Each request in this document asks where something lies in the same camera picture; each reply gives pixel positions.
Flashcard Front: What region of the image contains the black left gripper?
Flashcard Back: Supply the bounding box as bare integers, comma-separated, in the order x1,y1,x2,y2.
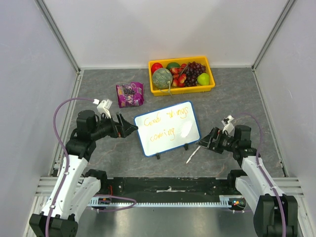
90,112,137,140

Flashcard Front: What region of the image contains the white marker with yellow cap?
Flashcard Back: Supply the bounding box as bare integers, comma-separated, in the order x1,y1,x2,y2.
186,146,201,164

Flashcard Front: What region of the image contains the blue framed whiteboard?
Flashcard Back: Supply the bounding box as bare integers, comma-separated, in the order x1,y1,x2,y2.
134,101,201,157

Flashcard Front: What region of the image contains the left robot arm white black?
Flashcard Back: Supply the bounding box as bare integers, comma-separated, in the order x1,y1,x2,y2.
29,110,138,237

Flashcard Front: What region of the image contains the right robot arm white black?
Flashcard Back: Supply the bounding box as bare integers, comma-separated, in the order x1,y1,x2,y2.
197,125,298,237

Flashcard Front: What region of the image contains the purple snack bag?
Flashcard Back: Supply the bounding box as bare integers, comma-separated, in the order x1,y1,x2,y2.
116,82,145,108

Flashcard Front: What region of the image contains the yellow plastic fruit bin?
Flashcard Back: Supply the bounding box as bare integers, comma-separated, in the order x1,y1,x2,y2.
148,56,215,96

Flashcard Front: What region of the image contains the green netted melon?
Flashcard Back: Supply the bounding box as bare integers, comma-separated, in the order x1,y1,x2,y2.
152,68,173,90

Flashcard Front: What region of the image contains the green pear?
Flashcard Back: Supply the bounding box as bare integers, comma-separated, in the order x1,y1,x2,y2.
197,73,210,86

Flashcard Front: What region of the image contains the red apple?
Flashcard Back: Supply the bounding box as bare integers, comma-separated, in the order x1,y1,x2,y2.
151,63,163,74

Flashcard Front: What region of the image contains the red cherry cluster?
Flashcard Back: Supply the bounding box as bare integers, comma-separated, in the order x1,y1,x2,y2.
170,64,187,87

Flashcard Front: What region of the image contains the purple grape bunch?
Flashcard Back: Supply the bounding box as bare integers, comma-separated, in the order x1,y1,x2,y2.
184,62,206,87

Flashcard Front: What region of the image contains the dark green round fruit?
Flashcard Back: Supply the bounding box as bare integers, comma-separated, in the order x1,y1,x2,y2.
166,62,180,71

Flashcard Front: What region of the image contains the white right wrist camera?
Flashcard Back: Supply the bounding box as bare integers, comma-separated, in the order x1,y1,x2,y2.
221,115,234,134

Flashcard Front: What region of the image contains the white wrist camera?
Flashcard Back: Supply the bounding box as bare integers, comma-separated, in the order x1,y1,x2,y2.
221,115,234,134
93,99,113,119

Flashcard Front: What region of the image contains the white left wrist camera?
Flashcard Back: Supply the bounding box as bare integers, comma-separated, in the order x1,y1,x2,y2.
93,99,113,119

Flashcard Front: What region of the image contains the white slotted cable duct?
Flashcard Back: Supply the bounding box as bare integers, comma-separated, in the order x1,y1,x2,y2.
87,196,245,209

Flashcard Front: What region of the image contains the left aluminium frame post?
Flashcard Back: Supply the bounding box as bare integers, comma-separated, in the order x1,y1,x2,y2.
35,0,81,74

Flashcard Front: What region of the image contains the aluminium frame post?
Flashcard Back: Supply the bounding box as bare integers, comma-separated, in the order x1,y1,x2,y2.
251,0,296,72
35,0,81,74

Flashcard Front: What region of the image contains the right aluminium frame post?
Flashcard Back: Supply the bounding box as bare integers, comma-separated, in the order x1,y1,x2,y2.
251,0,296,72

